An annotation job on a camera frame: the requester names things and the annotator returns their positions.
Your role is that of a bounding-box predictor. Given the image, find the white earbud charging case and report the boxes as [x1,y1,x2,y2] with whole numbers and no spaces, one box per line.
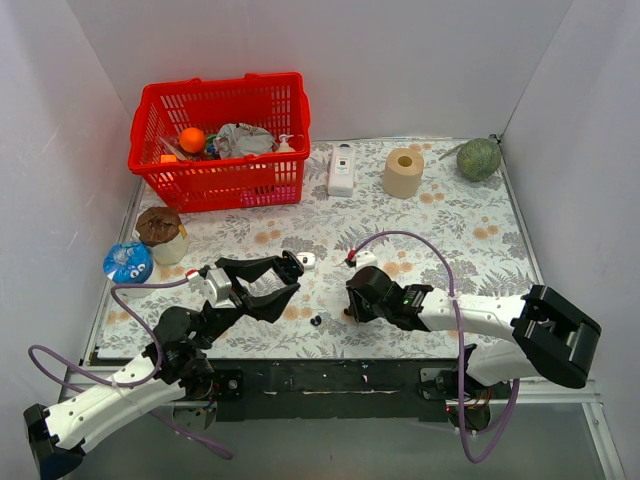
[296,252,317,271]

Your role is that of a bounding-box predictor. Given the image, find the black earbud charging case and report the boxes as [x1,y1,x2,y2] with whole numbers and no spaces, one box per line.
[273,250,304,285]

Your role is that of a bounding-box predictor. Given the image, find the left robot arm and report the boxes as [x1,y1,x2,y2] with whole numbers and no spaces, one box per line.
[23,251,304,479]

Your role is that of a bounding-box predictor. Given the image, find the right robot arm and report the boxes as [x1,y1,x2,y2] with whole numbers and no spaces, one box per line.
[346,266,602,398]

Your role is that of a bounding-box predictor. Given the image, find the black base bar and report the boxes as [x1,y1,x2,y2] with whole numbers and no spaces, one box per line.
[154,357,494,431]

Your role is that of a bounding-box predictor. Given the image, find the brown lid cream cup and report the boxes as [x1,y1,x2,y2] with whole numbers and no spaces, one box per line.
[135,207,190,265]

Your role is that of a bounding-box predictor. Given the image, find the blue lid white container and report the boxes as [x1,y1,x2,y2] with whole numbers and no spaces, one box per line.
[103,241,160,285]

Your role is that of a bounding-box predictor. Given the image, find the white pump bottle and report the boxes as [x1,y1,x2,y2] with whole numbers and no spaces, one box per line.
[275,134,296,153]

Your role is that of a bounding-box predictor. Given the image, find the beige toilet paper roll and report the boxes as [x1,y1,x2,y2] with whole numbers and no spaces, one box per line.
[382,148,424,199]

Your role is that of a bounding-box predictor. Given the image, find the red plastic shopping basket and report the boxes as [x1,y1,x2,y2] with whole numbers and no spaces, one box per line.
[128,72,311,213]

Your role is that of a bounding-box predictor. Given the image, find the crumpled grey cloth bag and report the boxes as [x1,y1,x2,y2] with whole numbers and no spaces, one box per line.
[213,123,276,159]

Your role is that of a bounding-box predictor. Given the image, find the white rectangular box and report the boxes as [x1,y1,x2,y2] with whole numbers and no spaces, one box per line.
[327,143,355,197]

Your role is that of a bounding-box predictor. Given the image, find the orange fruit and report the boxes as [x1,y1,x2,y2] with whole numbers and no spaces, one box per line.
[178,127,206,154]

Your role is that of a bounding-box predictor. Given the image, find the clear plastic bag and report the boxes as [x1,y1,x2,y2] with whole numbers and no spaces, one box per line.
[156,136,193,162]

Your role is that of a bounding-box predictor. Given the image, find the green melon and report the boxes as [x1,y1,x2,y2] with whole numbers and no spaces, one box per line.
[456,138,501,182]

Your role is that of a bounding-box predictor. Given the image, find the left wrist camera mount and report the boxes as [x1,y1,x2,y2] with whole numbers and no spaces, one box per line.
[186,265,235,309]

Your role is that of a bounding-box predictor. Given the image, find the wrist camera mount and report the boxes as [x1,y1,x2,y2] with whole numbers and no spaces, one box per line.
[345,250,378,271]
[186,265,235,309]

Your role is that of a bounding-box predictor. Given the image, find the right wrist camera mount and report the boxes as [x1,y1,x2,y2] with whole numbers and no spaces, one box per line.
[345,250,378,271]

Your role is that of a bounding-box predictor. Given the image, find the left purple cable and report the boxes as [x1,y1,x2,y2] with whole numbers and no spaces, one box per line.
[28,277,236,460]

